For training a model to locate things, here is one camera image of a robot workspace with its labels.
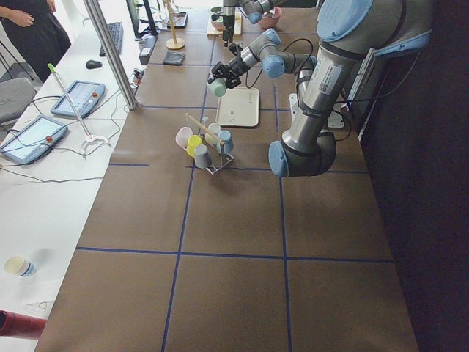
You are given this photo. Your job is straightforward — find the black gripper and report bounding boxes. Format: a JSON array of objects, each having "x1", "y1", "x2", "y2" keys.
[
  {"x1": 222, "y1": 15, "x2": 235, "y2": 47},
  {"x1": 207, "y1": 55, "x2": 245, "y2": 89}
]

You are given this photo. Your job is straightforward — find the green plastic cup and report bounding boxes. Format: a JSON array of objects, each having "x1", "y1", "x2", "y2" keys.
[{"x1": 207, "y1": 78, "x2": 226, "y2": 98}]

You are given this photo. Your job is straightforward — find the white plastic tray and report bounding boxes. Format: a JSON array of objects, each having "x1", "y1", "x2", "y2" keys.
[{"x1": 215, "y1": 87, "x2": 259, "y2": 128}]

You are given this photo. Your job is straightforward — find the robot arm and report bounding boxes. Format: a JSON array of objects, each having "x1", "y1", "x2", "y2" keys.
[
  {"x1": 207, "y1": 1, "x2": 435, "y2": 177},
  {"x1": 221, "y1": 0, "x2": 284, "y2": 47}
]

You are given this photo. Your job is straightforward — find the blue plastic cup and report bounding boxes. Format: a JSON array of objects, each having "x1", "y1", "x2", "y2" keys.
[{"x1": 218, "y1": 130, "x2": 234, "y2": 153}]

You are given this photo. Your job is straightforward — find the cream plastic cup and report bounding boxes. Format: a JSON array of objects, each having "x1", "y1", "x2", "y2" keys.
[{"x1": 205, "y1": 122, "x2": 221, "y2": 146}]

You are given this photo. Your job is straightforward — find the yellow plastic cup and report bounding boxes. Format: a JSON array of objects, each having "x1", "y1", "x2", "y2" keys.
[{"x1": 186, "y1": 135, "x2": 203, "y2": 157}]

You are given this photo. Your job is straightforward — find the pink plastic cup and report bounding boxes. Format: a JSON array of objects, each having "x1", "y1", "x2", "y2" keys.
[{"x1": 175, "y1": 126, "x2": 193, "y2": 149}]

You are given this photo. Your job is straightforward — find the grey plastic cup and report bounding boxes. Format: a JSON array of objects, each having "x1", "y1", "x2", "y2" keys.
[{"x1": 194, "y1": 144, "x2": 212, "y2": 169}]

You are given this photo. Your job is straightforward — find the paper cup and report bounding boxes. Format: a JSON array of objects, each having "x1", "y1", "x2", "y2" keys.
[{"x1": 4, "y1": 255, "x2": 36, "y2": 277}]

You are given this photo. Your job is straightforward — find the green bowl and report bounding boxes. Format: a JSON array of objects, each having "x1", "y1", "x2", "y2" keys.
[{"x1": 210, "y1": 12, "x2": 224, "y2": 31}]

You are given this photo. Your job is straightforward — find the wooden cutting board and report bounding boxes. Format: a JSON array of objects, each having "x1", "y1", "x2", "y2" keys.
[{"x1": 206, "y1": 11, "x2": 243, "y2": 37}]

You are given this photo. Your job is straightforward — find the pink bowl with ice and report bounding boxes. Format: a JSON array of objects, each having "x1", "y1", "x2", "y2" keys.
[{"x1": 258, "y1": 7, "x2": 282, "y2": 29}]

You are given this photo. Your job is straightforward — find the wooden mug tree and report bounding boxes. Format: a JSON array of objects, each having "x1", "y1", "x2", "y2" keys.
[{"x1": 164, "y1": 0, "x2": 185, "y2": 51}]

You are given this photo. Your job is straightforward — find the folded grey cloth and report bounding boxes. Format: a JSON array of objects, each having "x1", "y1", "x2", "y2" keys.
[{"x1": 163, "y1": 51, "x2": 186, "y2": 66}]

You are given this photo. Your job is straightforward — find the black power box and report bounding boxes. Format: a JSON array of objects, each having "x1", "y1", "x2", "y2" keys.
[{"x1": 139, "y1": 35, "x2": 158, "y2": 65}]

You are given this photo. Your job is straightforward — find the black monitor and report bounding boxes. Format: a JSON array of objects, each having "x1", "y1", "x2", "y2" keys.
[{"x1": 126, "y1": 0, "x2": 158, "y2": 40}]

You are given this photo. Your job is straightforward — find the black keyboard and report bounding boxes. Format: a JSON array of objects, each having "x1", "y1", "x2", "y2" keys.
[{"x1": 107, "y1": 22, "x2": 124, "y2": 54}]

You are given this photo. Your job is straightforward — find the black computer mouse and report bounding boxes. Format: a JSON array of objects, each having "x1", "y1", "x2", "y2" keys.
[{"x1": 85, "y1": 59, "x2": 103, "y2": 70}]

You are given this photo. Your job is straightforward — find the far teach pendant tablet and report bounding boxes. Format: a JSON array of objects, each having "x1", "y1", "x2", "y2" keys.
[{"x1": 51, "y1": 80, "x2": 106, "y2": 118}]

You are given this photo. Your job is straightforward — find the teach pendant tablet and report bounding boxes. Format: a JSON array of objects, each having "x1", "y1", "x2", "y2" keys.
[
  {"x1": 51, "y1": 80, "x2": 106, "y2": 118},
  {"x1": 1, "y1": 115, "x2": 68, "y2": 164}
]

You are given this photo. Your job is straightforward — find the white reacher grabber stick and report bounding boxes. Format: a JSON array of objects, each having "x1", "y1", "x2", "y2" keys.
[{"x1": 48, "y1": 63, "x2": 111, "y2": 152}]

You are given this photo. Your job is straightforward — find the person in black shirt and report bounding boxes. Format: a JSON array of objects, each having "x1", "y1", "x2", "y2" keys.
[{"x1": 1, "y1": 0, "x2": 71, "y2": 81}]

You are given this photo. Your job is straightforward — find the near teach pendant tablet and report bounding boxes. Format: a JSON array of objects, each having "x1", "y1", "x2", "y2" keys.
[{"x1": 1, "y1": 115, "x2": 68, "y2": 164}]

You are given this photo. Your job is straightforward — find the grey office chair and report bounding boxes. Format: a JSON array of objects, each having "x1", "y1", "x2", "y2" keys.
[{"x1": 1, "y1": 78, "x2": 36, "y2": 125}]

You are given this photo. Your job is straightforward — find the red cylinder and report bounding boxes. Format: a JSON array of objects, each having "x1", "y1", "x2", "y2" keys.
[{"x1": 1, "y1": 310, "x2": 47, "y2": 340}]

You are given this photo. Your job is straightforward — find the white wire cup rack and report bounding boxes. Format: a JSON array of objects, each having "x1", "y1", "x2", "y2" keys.
[{"x1": 185, "y1": 113, "x2": 235, "y2": 175}]

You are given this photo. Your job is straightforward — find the aluminium frame post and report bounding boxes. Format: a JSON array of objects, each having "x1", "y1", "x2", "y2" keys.
[{"x1": 84, "y1": 0, "x2": 138, "y2": 111}]

